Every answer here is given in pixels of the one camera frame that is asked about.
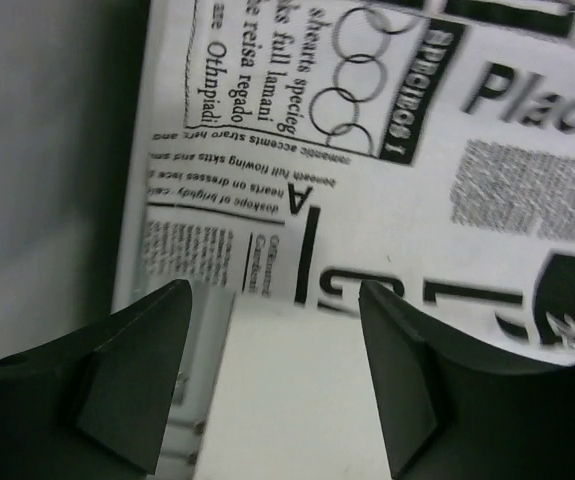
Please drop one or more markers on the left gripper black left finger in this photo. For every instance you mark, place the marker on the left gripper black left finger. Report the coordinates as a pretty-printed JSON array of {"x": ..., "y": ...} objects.
[{"x": 94, "y": 403}]

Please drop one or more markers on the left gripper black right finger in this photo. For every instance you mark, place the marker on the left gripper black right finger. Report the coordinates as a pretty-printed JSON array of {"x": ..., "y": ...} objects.
[{"x": 453, "y": 407}]

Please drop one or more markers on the newspaper print trousers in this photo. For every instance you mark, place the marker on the newspaper print trousers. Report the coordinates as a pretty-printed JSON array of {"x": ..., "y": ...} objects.
[{"x": 292, "y": 150}]

